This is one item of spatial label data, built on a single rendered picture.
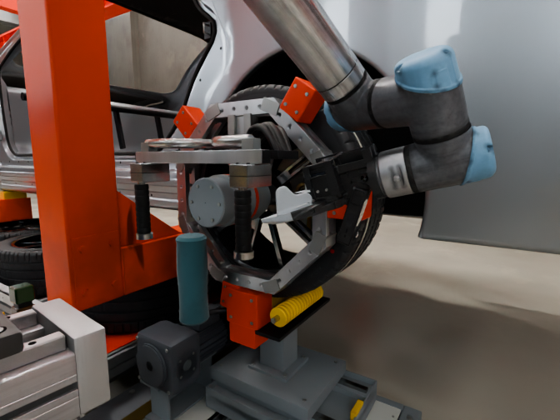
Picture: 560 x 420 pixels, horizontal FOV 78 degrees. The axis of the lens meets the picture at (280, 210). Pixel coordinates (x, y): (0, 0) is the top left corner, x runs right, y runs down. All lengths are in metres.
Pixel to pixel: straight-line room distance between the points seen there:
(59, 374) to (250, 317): 0.70
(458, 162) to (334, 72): 0.21
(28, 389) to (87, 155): 0.79
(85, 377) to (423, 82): 0.52
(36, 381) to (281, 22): 0.49
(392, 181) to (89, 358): 0.45
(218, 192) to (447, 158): 0.53
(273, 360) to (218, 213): 0.63
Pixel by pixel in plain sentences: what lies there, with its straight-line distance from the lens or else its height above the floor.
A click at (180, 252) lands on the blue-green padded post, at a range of 1.02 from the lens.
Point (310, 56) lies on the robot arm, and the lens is 0.52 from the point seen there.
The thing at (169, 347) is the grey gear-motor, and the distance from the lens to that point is 1.17.
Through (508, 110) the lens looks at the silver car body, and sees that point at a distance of 0.99.
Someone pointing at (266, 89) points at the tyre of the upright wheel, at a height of 1.16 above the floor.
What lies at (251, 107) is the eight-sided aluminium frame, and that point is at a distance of 0.98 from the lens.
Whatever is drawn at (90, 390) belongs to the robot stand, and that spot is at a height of 0.71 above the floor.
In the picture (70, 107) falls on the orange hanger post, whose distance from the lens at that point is 1.13.
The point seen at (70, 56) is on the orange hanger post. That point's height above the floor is 1.23.
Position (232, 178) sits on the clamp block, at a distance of 0.73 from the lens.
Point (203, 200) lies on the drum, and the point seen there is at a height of 0.86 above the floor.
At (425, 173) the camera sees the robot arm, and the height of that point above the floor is 0.94.
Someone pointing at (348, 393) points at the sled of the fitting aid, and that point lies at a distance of 1.37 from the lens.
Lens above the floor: 0.96
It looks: 8 degrees down
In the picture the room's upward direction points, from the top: straight up
